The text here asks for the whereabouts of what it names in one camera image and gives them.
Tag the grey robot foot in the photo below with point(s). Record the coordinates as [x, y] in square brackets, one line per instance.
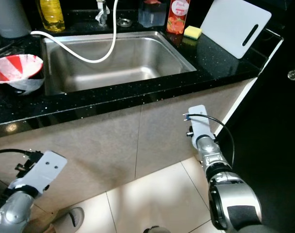
[157, 229]
[70, 219]

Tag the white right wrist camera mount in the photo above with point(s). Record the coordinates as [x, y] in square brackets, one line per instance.
[201, 123]

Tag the grey right robot foot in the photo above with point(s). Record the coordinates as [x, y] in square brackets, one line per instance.
[157, 229]

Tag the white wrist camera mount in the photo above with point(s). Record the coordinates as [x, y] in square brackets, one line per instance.
[43, 170]
[201, 123]

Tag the metal faucet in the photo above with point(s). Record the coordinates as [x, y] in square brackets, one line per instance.
[102, 14]

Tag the clear plastic container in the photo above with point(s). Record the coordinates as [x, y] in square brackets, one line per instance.
[152, 16]

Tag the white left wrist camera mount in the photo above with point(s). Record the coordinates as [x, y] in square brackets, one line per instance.
[43, 170]

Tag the stainless steel sink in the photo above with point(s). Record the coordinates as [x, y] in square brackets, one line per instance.
[128, 60]

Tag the round metal sink cap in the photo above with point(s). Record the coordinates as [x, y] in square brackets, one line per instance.
[123, 22]

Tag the yellow cooking oil bottle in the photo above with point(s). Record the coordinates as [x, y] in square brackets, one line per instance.
[51, 14]

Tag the white cutting board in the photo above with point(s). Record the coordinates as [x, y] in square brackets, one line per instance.
[230, 26]

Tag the red white striped bowl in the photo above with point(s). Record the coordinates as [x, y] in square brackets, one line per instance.
[16, 69]

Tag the yellow sponge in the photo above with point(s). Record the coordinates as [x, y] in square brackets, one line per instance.
[192, 32]

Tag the red dish soap bottle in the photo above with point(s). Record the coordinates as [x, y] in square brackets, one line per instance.
[178, 18]

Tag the grey left robot foot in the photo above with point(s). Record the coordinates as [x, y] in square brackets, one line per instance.
[70, 219]

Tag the metal spoon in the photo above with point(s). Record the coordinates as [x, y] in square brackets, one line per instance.
[9, 48]

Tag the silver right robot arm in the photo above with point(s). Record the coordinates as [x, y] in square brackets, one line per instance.
[232, 194]

